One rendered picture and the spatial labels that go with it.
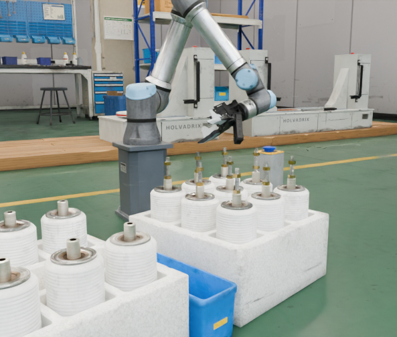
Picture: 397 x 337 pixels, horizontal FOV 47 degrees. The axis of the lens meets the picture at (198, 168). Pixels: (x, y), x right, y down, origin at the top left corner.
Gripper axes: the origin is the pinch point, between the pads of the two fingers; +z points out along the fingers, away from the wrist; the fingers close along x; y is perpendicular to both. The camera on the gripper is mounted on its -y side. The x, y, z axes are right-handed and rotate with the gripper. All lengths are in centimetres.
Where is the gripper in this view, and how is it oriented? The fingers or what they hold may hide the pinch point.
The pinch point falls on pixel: (203, 134)
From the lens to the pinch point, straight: 167.3
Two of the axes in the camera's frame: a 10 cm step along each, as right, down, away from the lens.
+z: -8.1, 4.0, -4.2
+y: -5.4, -8.0, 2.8
